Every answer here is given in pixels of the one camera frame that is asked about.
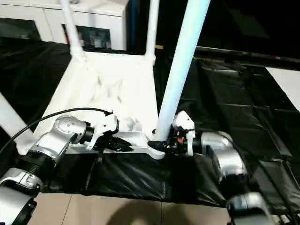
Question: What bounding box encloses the black work mat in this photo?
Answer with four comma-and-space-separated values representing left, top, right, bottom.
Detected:
0, 41, 300, 211

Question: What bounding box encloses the blue vertical panel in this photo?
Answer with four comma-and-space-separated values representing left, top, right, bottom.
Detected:
127, 0, 141, 51

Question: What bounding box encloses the white flat board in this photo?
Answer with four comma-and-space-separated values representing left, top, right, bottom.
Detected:
264, 67, 300, 110

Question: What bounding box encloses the white glass-door cabinet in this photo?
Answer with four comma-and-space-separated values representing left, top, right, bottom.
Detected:
0, 0, 129, 51

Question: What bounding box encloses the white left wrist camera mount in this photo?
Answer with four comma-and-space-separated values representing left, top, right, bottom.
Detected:
87, 113, 120, 151

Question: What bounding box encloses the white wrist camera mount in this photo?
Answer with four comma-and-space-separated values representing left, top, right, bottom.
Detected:
172, 110, 195, 157
87, 113, 120, 151

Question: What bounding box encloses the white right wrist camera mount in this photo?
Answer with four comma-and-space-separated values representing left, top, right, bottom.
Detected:
172, 110, 195, 157

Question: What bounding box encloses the black left wrist camera cable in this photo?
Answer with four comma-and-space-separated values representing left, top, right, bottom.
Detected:
0, 107, 113, 155

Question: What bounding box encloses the black metal rail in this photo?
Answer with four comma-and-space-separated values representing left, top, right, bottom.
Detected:
195, 46, 300, 68

